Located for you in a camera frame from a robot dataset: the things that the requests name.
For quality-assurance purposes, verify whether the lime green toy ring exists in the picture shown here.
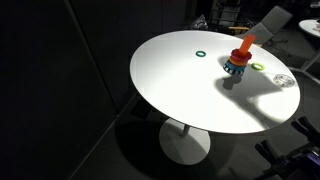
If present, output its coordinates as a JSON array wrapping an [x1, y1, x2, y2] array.
[[250, 62, 267, 72]]

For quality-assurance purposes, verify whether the yellow toy ring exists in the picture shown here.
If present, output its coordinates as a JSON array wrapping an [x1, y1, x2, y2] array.
[[227, 56, 250, 68]]

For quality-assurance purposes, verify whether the white table pedestal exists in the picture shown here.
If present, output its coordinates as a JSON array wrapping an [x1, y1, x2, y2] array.
[[158, 117, 212, 166]]

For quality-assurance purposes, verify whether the red toy ring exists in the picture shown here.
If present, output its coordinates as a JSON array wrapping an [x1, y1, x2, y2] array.
[[230, 48, 253, 63]]

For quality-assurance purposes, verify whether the clear beaded toy ring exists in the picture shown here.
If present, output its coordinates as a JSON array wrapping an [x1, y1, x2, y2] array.
[[273, 73, 297, 88]]

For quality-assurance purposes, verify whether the blue toy ring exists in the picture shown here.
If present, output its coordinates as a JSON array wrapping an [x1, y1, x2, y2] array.
[[223, 61, 248, 76]]

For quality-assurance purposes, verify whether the orange peg ring holder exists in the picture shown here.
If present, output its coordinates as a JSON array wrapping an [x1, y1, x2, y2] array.
[[223, 33, 257, 78]]

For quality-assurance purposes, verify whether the white side table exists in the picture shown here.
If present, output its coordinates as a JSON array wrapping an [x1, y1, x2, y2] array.
[[298, 18, 320, 73]]

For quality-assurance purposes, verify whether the grey chair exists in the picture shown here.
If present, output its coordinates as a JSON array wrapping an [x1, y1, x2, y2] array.
[[237, 4, 295, 46]]

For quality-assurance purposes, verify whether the black handle clamp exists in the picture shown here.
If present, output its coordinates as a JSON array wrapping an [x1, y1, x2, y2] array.
[[290, 115, 320, 143], [254, 139, 286, 165]]

